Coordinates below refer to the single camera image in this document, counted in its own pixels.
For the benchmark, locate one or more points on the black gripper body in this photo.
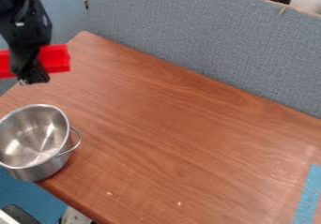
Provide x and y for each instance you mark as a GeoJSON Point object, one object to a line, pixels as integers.
{"type": "Point", "coordinates": [30, 24]}

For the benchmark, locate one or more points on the black object bottom left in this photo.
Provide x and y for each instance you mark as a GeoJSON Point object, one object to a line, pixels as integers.
{"type": "Point", "coordinates": [21, 215]}

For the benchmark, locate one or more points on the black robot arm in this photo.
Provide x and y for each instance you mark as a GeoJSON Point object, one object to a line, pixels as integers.
{"type": "Point", "coordinates": [7, 8]}

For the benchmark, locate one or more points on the white round object below table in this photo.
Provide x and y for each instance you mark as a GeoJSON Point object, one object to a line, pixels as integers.
{"type": "Point", "coordinates": [74, 217]}

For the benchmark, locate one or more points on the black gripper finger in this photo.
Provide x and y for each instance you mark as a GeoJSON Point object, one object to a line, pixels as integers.
{"type": "Point", "coordinates": [26, 66]}

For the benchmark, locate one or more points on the blue tape strip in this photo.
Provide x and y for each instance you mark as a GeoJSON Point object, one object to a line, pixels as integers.
{"type": "Point", "coordinates": [311, 194]}

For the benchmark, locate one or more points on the red plastic block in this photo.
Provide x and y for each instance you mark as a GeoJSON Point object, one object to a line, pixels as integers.
{"type": "Point", "coordinates": [54, 57]}

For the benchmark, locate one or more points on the silver metal pot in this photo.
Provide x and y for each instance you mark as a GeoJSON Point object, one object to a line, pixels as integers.
{"type": "Point", "coordinates": [38, 140]}

